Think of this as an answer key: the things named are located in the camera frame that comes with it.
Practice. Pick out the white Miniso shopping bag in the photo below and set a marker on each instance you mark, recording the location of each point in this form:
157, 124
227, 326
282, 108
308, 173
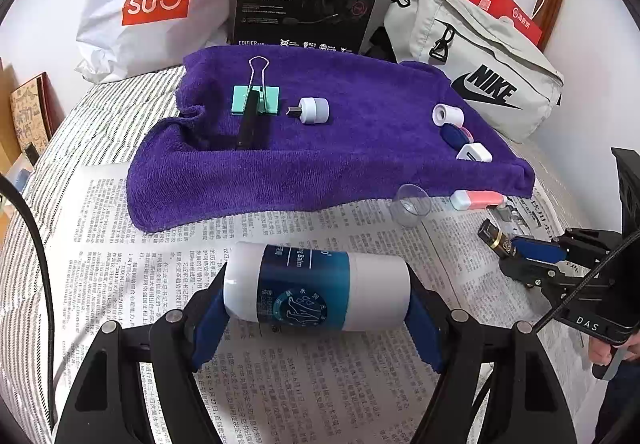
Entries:
131, 37

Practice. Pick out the red paper bag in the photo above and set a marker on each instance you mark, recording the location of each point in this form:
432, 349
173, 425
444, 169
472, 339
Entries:
511, 12

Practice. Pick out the green binder clip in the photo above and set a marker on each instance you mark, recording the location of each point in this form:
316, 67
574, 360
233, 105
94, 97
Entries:
267, 98

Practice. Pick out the blue and pink case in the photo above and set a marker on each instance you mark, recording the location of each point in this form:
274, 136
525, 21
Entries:
455, 136

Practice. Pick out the small white USB adapter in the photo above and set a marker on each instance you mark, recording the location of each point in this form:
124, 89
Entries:
310, 110

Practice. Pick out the small white cylinder roll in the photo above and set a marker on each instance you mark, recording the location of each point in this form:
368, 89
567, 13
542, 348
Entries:
445, 114

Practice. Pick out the black pen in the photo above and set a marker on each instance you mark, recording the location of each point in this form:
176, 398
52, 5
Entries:
248, 123

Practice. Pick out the purple towel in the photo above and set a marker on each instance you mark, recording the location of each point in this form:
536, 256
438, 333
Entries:
380, 135

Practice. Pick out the person's right hand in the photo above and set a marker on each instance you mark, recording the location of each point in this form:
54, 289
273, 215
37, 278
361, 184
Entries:
601, 353

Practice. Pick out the white charger plug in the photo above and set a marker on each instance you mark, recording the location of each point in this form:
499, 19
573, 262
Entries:
475, 152

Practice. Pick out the striped mattress cover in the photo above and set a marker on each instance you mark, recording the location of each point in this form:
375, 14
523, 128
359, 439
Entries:
105, 127

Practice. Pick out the clear plastic cup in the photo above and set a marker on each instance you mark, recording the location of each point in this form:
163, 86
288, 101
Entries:
410, 206

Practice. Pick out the newspaper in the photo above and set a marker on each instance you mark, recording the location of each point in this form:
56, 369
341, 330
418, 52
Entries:
282, 384

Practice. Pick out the white blue balm bottle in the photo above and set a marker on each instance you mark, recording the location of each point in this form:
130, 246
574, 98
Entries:
299, 287

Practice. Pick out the white Nike waist bag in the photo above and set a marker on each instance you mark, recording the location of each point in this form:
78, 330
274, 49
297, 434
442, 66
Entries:
489, 63

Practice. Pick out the pink and grey tube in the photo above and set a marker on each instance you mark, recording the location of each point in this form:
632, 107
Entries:
465, 200

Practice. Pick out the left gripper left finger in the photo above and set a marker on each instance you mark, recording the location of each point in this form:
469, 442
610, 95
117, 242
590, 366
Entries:
181, 342

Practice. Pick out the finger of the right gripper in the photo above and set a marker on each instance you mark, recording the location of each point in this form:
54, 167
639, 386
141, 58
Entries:
521, 270
538, 250

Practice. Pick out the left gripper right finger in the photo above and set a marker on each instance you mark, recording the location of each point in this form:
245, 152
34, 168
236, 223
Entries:
451, 342

